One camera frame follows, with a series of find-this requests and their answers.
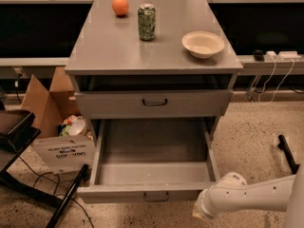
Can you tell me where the wall outlet with plug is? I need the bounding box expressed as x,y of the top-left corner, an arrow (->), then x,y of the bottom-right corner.
13,67 -> 24,87

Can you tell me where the grey drawer cabinet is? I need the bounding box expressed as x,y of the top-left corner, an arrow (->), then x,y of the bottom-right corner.
66,0 -> 242,132

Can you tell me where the black stand frame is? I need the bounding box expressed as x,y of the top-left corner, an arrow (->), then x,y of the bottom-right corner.
0,110 -> 88,228

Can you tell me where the grey drawer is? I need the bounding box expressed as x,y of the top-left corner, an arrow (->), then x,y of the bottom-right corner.
75,89 -> 232,119
78,119 -> 220,203

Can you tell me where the white paper bowl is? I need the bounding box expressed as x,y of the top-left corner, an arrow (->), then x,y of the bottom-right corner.
181,31 -> 225,59

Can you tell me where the brown cardboard box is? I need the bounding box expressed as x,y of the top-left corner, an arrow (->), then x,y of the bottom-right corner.
22,66 -> 95,174

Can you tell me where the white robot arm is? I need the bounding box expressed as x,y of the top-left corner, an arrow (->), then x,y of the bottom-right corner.
192,164 -> 304,228

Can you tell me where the orange fruit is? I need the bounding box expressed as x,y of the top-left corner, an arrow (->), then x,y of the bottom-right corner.
112,0 -> 129,16

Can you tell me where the black floor cable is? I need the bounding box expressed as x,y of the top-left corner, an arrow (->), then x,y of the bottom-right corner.
17,155 -> 95,228

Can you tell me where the white crumpled trash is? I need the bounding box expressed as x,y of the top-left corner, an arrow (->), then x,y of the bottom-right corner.
58,115 -> 87,136

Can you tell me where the black small device on ledge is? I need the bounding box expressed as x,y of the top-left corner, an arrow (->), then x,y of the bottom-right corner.
253,50 -> 265,62

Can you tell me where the green soda can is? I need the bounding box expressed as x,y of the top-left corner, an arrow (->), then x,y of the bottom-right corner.
138,4 -> 156,41

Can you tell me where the black bar right floor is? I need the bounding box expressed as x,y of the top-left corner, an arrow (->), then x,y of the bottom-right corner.
278,135 -> 299,174

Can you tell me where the white power adapter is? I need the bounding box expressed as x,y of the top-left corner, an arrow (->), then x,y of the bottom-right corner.
266,51 -> 301,61

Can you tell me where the white cable right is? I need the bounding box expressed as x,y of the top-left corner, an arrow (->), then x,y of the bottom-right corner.
256,60 -> 296,105

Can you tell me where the grey top drawer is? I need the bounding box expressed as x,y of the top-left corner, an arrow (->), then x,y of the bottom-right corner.
75,89 -> 232,119

